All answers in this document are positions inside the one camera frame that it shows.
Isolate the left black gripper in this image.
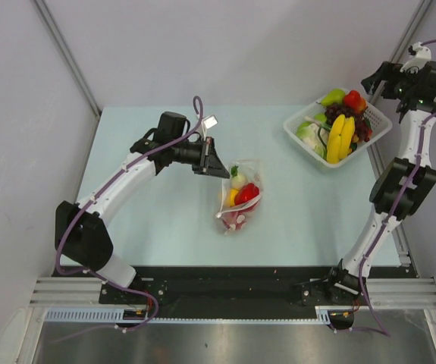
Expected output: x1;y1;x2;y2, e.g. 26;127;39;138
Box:
171;136;229;179

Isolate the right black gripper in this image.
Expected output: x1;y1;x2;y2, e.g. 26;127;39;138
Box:
361;61;423;100

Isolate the white radish toy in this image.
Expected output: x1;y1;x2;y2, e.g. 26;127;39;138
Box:
231;172;248;190

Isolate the yellow orange fruit toy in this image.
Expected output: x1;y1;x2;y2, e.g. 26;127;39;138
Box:
224;188;239;208

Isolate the clear zip top bag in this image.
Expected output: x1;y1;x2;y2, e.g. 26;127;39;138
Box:
215;158;264;235

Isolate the red bell pepper toy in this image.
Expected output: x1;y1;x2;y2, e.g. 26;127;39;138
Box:
235;183;260;206

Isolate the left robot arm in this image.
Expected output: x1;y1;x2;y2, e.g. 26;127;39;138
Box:
55;111;230;303

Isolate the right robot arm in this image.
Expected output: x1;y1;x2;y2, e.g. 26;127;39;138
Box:
325;61;436;305

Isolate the white plastic food basket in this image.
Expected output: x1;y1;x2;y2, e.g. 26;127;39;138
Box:
283;88;392;169

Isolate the green leaf toy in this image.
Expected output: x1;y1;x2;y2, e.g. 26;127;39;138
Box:
231;165;239;178

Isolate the green pear toy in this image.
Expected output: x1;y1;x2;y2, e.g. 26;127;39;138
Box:
320;88;346;108

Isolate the dark purple grape bunch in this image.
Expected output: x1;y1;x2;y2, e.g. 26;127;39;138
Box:
324;104;374;144

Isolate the green apple toy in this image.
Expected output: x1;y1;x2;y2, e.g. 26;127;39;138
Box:
313;113;328;124

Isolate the yellow banana bunch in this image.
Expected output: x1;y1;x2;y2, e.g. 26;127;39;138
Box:
326;114;356;164

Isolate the white cauliflower toy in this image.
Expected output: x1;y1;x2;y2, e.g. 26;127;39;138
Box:
295;121;328;159

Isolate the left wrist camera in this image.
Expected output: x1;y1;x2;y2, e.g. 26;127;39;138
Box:
199;115;218;139

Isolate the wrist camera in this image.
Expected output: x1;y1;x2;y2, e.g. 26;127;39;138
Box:
199;115;218;139
400;42;431;74

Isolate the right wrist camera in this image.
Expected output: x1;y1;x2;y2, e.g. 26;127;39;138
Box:
400;42;431;74

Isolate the aluminium frame rail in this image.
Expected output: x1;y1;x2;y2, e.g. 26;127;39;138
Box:
31;278;436;309

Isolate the white slotted cable duct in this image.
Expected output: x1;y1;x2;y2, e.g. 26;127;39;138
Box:
45;307;154;322

